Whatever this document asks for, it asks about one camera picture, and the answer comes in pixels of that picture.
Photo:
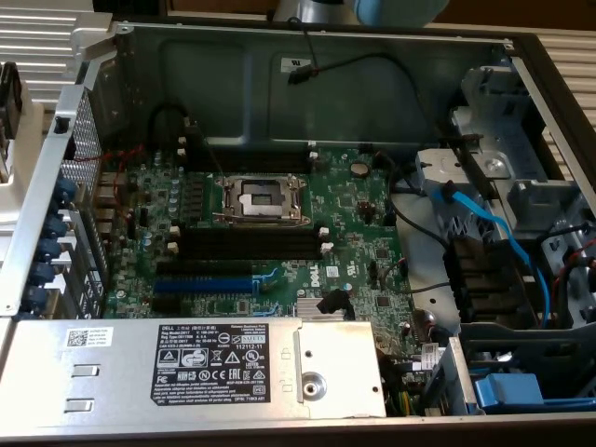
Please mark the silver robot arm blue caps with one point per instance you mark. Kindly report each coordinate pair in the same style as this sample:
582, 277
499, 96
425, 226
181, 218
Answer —
396, 11

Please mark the RAM slot white clips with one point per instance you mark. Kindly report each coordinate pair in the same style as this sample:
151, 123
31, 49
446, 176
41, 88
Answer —
251, 247
251, 147
251, 231
251, 159

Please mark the metal CPU socket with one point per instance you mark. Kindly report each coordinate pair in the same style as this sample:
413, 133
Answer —
261, 198

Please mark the green Dell motherboard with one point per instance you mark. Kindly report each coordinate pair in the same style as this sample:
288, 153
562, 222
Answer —
354, 223

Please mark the silver coin battery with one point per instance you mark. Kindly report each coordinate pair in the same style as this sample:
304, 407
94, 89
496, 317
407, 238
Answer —
359, 168

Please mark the silver chipset heat sink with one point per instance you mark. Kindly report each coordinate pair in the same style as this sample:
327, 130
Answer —
307, 308

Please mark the long black expansion slot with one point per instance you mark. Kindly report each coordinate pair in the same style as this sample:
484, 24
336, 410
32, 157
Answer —
205, 267

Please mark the blue expansion slot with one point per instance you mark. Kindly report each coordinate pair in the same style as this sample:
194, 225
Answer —
205, 285

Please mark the thin socket locking lever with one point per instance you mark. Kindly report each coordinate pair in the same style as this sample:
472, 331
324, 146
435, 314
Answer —
209, 149

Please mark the grey metal PC case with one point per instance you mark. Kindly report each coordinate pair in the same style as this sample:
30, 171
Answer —
396, 102

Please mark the short black expansion slot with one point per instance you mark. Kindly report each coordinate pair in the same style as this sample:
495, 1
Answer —
165, 305

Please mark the black plastic bar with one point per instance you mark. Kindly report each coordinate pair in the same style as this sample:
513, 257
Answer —
475, 163

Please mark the grey metal disk bay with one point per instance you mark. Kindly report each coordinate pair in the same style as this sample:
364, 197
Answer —
493, 139

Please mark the blue card latch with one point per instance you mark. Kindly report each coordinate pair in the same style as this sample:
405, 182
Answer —
58, 226
49, 249
66, 190
36, 298
43, 274

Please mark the silver power supply unit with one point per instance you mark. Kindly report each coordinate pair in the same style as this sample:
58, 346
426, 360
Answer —
116, 372

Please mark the blue plastic drive latch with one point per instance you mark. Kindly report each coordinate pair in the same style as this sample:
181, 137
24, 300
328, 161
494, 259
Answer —
507, 391

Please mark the black graphics card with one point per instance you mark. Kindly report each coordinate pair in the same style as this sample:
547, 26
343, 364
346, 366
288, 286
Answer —
9, 102

